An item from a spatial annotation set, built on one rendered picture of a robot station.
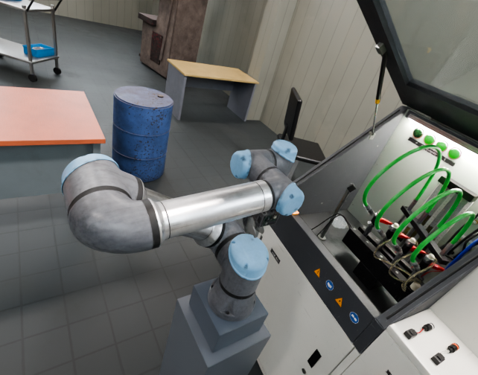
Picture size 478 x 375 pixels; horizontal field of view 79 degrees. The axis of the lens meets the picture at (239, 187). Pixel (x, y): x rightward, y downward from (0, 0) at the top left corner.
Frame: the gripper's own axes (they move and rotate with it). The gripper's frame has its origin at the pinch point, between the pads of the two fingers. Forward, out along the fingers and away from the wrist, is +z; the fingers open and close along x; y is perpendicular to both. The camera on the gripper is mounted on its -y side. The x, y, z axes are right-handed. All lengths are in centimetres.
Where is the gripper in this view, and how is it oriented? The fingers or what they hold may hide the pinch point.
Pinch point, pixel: (248, 230)
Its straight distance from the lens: 103.7
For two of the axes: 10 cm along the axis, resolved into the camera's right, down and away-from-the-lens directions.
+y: 5.0, 5.9, -6.3
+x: 8.2, -1.1, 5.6
